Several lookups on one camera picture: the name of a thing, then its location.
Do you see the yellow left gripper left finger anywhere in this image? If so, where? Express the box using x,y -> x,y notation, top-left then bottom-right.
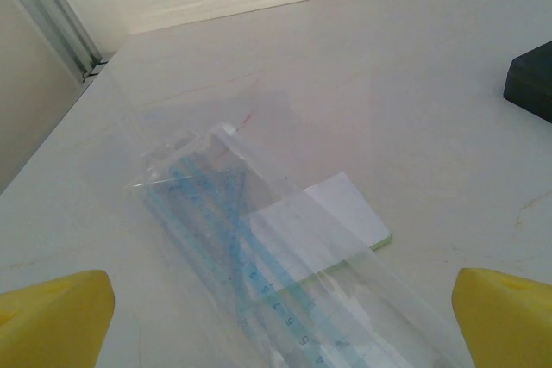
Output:
0,269 -> 116,368

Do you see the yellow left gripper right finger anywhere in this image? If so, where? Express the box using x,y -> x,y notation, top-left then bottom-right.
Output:
451,267 -> 552,368

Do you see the white notepad with green edge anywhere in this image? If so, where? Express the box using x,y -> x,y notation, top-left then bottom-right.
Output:
240,172 -> 394,283

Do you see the black pencil case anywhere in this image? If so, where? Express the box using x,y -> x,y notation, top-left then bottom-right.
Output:
503,40 -> 552,124

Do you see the aluminium corner post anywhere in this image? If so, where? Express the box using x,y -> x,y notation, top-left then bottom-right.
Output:
0,0 -> 105,80

